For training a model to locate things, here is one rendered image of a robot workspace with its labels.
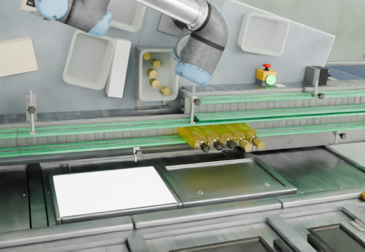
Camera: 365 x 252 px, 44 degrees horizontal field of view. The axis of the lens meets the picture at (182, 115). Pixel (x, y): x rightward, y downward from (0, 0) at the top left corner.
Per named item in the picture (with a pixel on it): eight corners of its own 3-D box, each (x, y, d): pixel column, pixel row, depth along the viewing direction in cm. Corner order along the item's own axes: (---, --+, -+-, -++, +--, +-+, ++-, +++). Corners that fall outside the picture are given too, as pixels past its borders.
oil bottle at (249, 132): (225, 129, 208) (246, 146, 189) (226, 118, 206) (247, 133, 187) (236, 128, 209) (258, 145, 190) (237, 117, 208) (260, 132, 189)
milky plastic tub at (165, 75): (134, 96, 201) (139, 101, 194) (135, 45, 195) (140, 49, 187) (171, 94, 207) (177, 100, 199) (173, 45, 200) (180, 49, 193)
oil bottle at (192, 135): (177, 133, 200) (194, 151, 181) (178, 121, 198) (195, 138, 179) (189, 132, 202) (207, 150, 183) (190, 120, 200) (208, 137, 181)
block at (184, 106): (177, 109, 204) (182, 114, 198) (178, 89, 201) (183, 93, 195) (184, 109, 205) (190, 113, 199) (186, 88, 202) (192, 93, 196)
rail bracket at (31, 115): (25, 119, 186) (26, 139, 165) (22, 79, 180) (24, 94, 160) (37, 119, 187) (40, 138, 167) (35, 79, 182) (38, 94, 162)
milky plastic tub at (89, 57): (59, 77, 190) (61, 82, 182) (72, 25, 185) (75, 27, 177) (99, 86, 197) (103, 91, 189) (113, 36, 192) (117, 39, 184)
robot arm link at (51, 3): (64, 26, 114) (30, 13, 111) (61, 21, 124) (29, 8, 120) (75, -3, 113) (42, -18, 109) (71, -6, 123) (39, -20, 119)
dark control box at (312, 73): (302, 81, 229) (312, 84, 222) (304, 65, 227) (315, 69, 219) (316, 80, 232) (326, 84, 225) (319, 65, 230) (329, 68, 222)
